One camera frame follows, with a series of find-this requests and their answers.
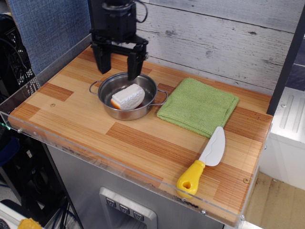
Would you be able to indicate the small stainless steel pot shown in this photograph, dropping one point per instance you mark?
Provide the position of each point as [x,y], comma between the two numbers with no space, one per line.
[105,89]

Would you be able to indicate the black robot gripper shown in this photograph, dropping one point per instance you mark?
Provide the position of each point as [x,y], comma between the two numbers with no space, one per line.
[121,30]

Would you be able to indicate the white ribbed appliance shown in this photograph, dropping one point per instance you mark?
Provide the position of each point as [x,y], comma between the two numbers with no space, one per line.
[283,156]

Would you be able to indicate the dark grey right post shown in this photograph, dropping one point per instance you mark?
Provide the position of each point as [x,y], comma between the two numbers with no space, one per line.
[288,64]

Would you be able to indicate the yellow handled white toy knife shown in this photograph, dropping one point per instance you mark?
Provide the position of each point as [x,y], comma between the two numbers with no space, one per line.
[188,182]

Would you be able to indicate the dark grey post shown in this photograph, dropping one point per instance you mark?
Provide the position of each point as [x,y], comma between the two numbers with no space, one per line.
[98,21]
[288,64]

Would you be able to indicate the stainless steel cabinet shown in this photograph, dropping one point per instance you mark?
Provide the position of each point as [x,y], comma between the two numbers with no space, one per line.
[83,181]

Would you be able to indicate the silver button control panel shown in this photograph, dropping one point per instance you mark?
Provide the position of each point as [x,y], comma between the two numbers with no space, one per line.
[123,213]

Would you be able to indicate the black plastic crate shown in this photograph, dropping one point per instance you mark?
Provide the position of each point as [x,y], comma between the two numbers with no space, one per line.
[15,66]

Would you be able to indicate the green folded cloth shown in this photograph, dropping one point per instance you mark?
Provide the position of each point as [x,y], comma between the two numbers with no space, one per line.
[198,107]

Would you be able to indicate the dark grey left post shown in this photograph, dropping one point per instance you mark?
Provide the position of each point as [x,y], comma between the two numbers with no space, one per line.
[98,21]

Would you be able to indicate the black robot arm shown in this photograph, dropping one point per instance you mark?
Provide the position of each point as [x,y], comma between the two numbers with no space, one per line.
[119,2]

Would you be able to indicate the white orange mushroom stem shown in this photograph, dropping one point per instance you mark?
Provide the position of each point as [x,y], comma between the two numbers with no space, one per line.
[128,98]

